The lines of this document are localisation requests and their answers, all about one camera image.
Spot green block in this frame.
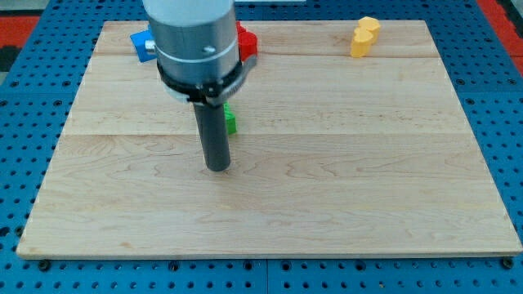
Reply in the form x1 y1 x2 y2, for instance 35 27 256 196
224 103 237 135

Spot red block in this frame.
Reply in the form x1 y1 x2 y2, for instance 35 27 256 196
236 21 258 61

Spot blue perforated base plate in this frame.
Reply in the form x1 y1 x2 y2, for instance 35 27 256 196
1 0 522 293

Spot blue block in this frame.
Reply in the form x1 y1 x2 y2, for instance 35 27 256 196
130 29 157 63

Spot light wooden board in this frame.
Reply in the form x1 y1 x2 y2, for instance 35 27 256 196
17 20 522 260

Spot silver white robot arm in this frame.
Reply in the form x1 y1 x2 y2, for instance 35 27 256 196
143 0 257 107

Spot yellow heart block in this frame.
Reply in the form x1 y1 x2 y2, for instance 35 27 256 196
351 27 373 58

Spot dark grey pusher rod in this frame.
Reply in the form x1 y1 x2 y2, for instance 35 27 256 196
194 105 230 172

